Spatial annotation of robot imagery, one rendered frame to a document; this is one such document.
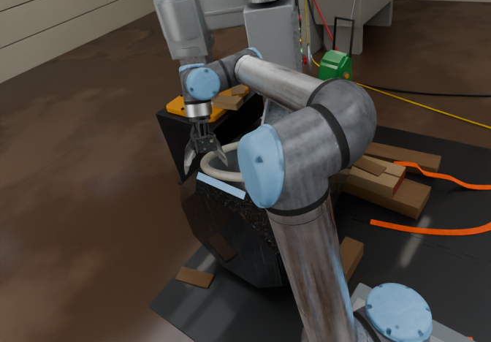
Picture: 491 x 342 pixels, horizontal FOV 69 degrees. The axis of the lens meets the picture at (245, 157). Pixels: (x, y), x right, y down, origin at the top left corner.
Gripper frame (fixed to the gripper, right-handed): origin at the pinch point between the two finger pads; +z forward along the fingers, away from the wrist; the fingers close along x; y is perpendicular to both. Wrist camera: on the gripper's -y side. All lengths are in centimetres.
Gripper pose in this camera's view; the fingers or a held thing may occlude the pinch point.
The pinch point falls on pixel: (206, 170)
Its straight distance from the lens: 127.6
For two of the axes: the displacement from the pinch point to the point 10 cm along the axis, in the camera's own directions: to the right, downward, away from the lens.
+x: 9.4, -1.9, 2.8
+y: 3.2, 2.4, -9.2
